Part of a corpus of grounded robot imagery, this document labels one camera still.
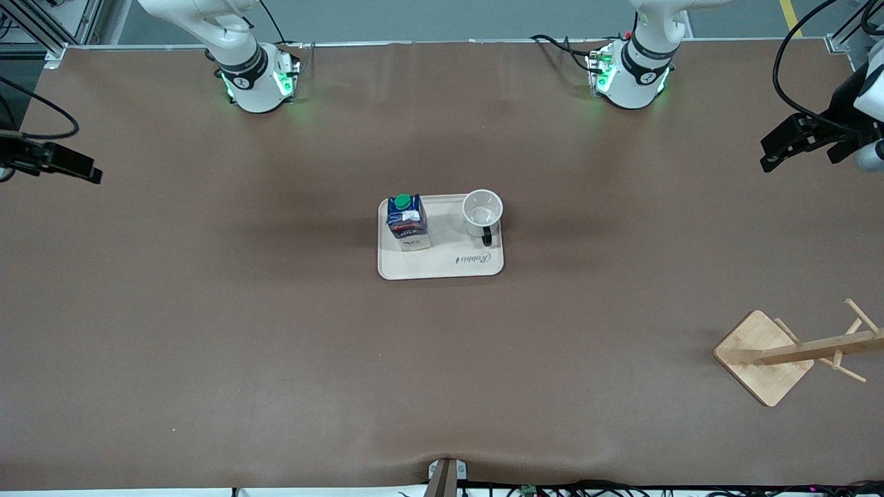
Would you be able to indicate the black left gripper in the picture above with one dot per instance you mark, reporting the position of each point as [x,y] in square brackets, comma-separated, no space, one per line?
[840,109]

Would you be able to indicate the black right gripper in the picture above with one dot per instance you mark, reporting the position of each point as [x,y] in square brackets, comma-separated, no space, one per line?
[14,153]

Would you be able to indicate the blue milk carton green cap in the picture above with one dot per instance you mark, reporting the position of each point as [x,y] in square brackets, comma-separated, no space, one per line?
[407,224]

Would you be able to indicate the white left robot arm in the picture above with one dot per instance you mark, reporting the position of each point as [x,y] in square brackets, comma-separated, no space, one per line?
[635,76]

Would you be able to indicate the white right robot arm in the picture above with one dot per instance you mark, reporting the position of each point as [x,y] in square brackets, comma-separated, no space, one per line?
[252,76]

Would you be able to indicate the cream rectangular Rabbit tray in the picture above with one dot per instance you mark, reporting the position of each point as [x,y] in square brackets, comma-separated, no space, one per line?
[442,266]

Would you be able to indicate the wooden mug tree stand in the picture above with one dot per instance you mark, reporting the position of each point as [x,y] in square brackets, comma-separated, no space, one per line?
[760,359]

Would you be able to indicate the small green circuit board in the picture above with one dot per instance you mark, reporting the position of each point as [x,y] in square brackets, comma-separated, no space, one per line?
[530,491]

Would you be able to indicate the aluminium frame profile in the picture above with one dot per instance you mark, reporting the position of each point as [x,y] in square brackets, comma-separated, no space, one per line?
[856,24]
[48,27]

